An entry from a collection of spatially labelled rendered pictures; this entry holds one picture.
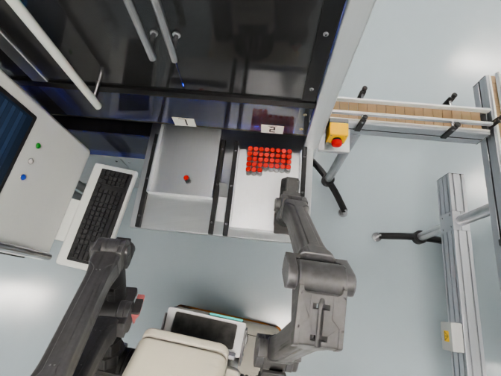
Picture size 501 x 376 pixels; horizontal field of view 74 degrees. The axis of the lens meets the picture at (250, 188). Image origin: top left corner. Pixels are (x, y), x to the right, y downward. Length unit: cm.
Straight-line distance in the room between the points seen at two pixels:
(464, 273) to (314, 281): 138
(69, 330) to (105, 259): 18
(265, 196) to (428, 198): 145
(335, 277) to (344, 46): 60
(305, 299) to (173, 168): 99
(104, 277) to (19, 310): 183
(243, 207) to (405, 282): 134
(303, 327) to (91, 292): 42
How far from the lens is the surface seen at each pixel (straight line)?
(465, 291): 185
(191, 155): 141
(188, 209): 133
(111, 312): 94
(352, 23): 88
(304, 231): 67
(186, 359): 82
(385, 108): 153
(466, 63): 322
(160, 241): 226
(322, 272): 54
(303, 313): 53
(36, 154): 138
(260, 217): 130
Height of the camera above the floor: 214
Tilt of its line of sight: 71 degrees down
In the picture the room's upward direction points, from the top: 3 degrees counter-clockwise
